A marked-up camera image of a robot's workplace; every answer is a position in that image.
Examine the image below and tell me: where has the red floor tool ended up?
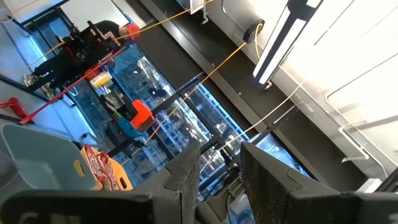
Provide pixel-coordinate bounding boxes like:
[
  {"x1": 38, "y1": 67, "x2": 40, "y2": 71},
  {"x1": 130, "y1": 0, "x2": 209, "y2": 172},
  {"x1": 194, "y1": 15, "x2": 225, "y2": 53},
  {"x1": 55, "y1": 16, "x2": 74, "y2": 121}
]
[{"x1": 0, "y1": 96, "x2": 34, "y2": 121}]

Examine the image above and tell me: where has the long ceiling light fixture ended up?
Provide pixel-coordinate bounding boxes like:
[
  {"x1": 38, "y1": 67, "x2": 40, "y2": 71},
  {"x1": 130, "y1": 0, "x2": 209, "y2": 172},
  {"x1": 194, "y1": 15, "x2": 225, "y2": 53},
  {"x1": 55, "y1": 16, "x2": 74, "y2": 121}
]
[{"x1": 251, "y1": 0, "x2": 325, "y2": 87}]

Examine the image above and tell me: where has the yellow plastic bin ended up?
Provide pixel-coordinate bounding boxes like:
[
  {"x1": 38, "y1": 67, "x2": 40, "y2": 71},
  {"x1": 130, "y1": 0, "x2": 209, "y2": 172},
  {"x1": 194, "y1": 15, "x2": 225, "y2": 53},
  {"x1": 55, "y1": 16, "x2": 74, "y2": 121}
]
[{"x1": 79, "y1": 145, "x2": 134, "y2": 192}]

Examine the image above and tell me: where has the person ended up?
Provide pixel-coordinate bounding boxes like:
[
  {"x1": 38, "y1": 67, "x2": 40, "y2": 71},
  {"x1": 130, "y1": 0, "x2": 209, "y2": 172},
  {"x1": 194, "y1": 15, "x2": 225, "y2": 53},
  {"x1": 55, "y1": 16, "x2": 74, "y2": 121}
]
[{"x1": 22, "y1": 20, "x2": 141, "y2": 97}]

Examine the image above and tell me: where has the red pole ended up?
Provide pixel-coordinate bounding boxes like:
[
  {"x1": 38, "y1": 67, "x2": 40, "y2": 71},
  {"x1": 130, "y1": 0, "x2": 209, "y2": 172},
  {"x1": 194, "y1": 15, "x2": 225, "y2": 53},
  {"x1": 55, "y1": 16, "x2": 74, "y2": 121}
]
[{"x1": 19, "y1": 46, "x2": 127, "y2": 126}]

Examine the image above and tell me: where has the orange box on desk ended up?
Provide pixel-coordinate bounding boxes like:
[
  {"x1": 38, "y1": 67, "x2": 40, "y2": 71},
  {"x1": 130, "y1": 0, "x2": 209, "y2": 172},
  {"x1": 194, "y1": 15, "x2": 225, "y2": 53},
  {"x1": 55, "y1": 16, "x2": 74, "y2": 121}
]
[{"x1": 129, "y1": 99, "x2": 155, "y2": 132}]

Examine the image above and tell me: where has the blue plastic tote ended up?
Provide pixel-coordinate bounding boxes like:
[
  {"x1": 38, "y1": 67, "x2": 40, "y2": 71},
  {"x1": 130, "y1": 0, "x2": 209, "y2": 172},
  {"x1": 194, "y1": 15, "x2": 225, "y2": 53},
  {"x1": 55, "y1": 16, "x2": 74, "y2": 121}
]
[{"x1": 116, "y1": 117, "x2": 142, "y2": 140}]

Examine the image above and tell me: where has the white cable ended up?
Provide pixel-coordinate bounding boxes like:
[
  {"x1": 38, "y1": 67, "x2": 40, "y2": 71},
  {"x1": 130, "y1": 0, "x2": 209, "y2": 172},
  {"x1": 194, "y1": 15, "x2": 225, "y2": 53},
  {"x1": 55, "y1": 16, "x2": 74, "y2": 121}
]
[{"x1": 198, "y1": 80, "x2": 305, "y2": 175}]

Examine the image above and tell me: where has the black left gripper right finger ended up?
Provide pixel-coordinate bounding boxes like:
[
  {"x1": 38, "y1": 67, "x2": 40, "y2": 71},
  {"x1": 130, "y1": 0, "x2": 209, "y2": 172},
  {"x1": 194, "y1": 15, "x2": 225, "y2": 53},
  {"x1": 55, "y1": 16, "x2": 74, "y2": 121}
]
[{"x1": 240, "y1": 141, "x2": 398, "y2": 224}]

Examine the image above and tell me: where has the red beef ramen package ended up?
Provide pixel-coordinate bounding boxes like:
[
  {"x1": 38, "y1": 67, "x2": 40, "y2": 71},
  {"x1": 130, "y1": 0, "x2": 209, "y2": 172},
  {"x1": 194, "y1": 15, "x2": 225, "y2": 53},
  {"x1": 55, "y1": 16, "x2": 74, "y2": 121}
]
[
  {"x1": 83, "y1": 144, "x2": 109, "y2": 185},
  {"x1": 96, "y1": 151, "x2": 121, "y2": 191}
]

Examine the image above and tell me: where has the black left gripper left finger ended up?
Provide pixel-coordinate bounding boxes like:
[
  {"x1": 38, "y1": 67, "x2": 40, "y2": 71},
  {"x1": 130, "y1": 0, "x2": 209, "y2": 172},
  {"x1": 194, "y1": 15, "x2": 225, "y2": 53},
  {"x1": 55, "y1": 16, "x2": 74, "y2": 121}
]
[{"x1": 0, "y1": 142, "x2": 201, "y2": 224}]

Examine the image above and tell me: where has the red cap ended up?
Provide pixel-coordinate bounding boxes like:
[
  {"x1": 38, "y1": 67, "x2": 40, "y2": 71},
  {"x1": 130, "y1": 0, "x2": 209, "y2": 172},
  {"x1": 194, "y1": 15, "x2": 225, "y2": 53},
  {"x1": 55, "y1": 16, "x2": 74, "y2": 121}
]
[{"x1": 126, "y1": 23, "x2": 141, "y2": 43}]

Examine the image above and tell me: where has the blue-grey plastic bin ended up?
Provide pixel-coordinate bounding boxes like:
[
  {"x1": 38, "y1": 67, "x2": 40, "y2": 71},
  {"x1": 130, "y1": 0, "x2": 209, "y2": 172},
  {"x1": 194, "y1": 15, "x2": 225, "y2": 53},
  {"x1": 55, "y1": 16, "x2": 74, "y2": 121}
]
[{"x1": 0, "y1": 123, "x2": 98, "y2": 191}]

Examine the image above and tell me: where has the black ceiling box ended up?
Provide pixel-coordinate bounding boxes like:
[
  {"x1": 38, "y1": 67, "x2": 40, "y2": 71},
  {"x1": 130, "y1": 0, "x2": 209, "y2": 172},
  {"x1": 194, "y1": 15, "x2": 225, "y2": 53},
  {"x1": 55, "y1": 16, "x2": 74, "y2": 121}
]
[{"x1": 242, "y1": 19, "x2": 266, "y2": 44}]

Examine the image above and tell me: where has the yellow cable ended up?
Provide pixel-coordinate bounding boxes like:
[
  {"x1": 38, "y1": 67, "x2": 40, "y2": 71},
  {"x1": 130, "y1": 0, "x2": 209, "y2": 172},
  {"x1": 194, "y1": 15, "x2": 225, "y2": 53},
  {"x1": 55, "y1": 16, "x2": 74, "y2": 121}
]
[
  {"x1": 0, "y1": 0, "x2": 216, "y2": 75},
  {"x1": 119, "y1": 21, "x2": 266, "y2": 166}
]

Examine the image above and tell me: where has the white canister yellow label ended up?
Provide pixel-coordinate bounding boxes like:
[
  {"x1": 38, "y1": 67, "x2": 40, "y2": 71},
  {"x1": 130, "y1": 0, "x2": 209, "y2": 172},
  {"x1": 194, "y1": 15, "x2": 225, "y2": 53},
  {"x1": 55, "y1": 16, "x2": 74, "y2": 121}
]
[{"x1": 89, "y1": 72, "x2": 113, "y2": 89}]

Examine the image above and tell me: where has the translucent grey plastic bin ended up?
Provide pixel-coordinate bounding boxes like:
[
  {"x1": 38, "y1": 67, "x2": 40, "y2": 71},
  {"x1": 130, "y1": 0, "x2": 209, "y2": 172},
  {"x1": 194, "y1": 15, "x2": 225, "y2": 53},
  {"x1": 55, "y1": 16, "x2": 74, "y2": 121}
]
[{"x1": 0, "y1": 149, "x2": 22, "y2": 206}]

